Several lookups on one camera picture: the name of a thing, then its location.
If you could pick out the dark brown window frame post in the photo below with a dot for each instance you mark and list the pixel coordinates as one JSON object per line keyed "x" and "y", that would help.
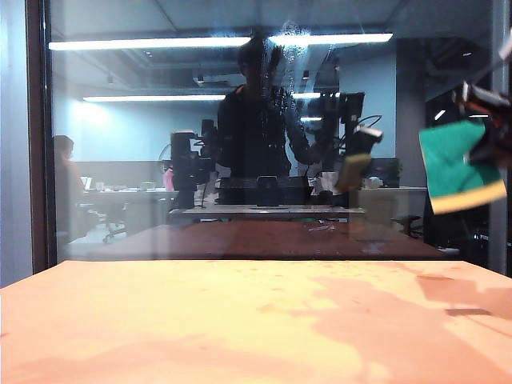
{"x": 37, "y": 140}

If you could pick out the green and yellow sponge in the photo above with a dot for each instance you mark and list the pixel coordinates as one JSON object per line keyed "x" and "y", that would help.
{"x": 452, "y": 176}

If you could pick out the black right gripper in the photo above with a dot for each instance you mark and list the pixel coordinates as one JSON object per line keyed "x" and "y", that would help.
{"x": 505, "y": 132}

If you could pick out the grey window frame post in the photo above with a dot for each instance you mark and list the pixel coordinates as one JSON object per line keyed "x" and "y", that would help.
{"x": 504, "y": 240}

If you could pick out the large glass window pane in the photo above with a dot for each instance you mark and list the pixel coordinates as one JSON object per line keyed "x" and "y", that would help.
{"x": 160, "y": 120}

